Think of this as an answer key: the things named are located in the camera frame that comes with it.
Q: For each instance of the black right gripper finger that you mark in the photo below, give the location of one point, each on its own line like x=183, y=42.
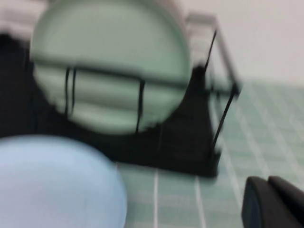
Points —
x=278, y=204

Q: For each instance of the light blue plate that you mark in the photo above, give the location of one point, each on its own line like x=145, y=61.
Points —
x=47, y=185

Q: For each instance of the green plate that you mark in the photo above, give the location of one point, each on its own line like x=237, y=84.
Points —
x=107, y=42

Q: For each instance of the green checked tablecloth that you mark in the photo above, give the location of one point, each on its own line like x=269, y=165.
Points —
x=261, y=142

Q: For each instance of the black drip tray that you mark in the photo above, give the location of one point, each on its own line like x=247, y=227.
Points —
x=185, y=152

